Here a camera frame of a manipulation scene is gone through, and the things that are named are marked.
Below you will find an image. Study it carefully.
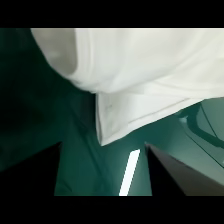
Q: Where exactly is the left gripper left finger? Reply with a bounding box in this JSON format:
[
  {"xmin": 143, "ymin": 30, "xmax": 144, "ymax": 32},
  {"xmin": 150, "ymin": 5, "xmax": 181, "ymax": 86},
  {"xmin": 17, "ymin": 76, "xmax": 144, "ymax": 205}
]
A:
[{"xmin": 0, "ymin": 141, "xmax": 63, "ymax": 197}]

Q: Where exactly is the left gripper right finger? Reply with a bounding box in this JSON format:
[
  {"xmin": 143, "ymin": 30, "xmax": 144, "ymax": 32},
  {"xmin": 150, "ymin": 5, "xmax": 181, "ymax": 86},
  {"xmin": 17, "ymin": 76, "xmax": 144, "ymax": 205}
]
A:
[{"xmin": 144, "ymin": 142, "xmax": 224, "ymax": 197}]

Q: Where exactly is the white T-shirt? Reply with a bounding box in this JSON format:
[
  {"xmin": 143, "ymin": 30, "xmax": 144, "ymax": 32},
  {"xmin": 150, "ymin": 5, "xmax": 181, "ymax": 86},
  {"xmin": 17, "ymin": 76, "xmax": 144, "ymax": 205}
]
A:
[{"xmin": 30, "ymin": 27, "xmax": 224, "ymax": 147}]

